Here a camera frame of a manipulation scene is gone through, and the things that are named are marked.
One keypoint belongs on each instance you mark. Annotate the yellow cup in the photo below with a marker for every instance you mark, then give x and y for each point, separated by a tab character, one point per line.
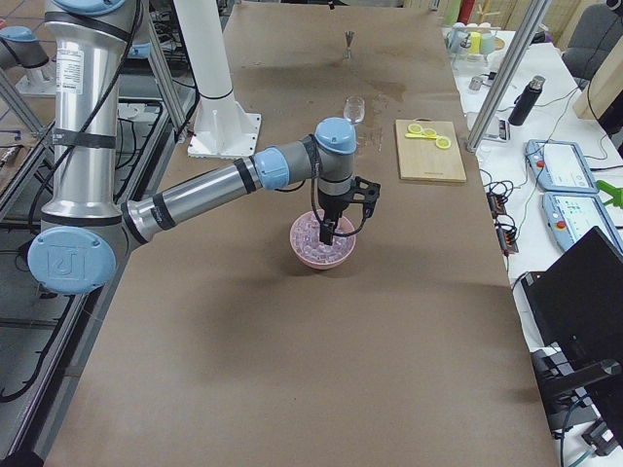
474	42

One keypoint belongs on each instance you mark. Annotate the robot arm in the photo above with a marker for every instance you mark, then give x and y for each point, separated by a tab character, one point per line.
85	233

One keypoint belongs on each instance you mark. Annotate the aluminium frame post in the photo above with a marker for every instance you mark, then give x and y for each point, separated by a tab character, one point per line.
535	13

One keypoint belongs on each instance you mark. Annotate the green grabber tool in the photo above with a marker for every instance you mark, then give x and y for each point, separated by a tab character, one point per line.
616	194

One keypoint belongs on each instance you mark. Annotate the clear wine glass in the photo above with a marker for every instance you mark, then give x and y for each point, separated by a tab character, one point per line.
354	109

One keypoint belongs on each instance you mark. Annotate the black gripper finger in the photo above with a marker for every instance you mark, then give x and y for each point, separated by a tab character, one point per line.
327	229

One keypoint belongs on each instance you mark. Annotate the bamboo cutting board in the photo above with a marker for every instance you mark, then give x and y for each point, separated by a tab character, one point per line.
421	160

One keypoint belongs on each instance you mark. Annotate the pink bowl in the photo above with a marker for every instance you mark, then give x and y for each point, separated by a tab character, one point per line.
321	260

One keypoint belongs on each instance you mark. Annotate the teach pendant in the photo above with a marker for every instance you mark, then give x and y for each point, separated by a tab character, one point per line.
560	166
572	215

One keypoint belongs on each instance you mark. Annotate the yellow plastic knife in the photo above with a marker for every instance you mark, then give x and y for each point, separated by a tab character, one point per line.
421	136

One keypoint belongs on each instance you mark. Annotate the steel double jigger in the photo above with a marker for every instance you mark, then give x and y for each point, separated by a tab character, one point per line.
349	36

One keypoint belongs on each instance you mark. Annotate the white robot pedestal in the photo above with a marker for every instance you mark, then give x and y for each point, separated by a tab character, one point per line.
222	129

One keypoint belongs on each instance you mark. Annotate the lemon slice lower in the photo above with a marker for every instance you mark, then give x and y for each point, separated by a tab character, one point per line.
443	143

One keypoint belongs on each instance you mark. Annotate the clear ice cubes pile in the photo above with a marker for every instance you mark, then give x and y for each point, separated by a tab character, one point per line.
311	243

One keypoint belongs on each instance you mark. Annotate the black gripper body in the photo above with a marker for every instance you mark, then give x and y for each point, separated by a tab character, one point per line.
334	206

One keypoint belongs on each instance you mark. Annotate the black water bottle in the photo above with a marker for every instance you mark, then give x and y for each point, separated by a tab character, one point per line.
526	101

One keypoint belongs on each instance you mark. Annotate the lower teach pendant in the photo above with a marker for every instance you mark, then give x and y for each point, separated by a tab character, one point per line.
572	215

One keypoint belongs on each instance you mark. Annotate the upper teach pendant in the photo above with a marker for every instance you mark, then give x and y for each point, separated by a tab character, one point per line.
560	166

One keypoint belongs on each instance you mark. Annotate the black monitor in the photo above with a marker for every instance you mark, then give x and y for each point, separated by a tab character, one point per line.
577	304

